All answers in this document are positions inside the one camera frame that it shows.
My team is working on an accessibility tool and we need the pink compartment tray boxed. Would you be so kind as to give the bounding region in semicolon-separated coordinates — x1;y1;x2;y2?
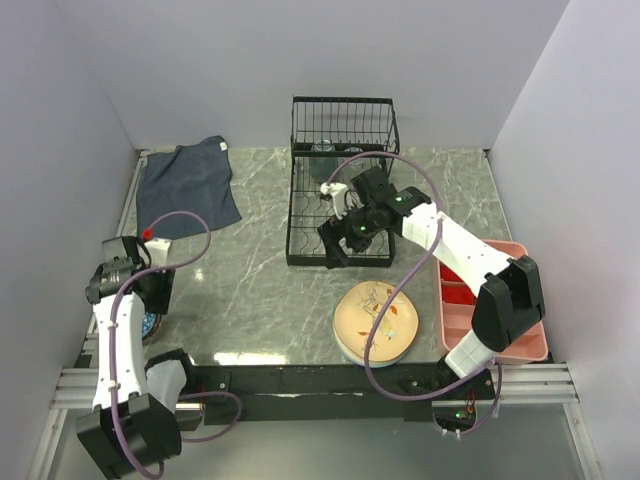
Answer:
434;240;549;365

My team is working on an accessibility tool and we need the red item in tray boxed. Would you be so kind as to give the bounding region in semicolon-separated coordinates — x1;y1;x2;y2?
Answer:
439;263;476;305

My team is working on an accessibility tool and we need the clear glass cup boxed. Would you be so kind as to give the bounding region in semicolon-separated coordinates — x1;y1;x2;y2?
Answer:
344;146;364;169

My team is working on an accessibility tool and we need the beige bird pattern plate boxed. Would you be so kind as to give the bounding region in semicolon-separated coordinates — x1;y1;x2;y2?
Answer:
332;280;420;360

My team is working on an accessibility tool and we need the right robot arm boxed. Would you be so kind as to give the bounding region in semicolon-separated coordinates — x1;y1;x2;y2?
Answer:
318;167;545;398

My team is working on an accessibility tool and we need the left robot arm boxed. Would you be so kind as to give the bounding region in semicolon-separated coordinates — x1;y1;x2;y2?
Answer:
76;236;200;479

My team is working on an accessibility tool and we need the light blue plate underneath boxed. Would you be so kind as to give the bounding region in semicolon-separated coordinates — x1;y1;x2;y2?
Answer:
332;318;419;368

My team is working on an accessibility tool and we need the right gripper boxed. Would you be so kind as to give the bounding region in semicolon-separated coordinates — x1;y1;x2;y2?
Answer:
318;200;381;270

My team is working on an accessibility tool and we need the dark blue cloth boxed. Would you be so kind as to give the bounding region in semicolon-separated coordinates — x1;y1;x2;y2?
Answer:
136;136;241;240

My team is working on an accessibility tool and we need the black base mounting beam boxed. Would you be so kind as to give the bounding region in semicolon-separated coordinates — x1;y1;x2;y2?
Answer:
180;363;497;425

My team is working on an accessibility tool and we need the blue patterned bowl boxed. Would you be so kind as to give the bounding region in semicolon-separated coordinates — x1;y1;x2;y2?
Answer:
142;312;162;342

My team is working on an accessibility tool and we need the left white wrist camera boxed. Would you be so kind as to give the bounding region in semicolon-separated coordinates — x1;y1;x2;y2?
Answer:
139;228;172;267

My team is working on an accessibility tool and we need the black wire dish rack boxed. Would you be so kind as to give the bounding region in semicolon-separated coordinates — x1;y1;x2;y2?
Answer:
285;95;401;269

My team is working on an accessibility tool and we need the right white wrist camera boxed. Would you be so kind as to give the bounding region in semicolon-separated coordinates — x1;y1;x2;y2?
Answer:
320;182;349;220

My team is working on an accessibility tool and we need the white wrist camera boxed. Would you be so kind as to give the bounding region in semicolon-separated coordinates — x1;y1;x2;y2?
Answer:
320;182;349;220
139;228;172;267

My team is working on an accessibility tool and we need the blue grey ceramic mug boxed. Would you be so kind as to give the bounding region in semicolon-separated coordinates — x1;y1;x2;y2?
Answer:
309;139;336;184

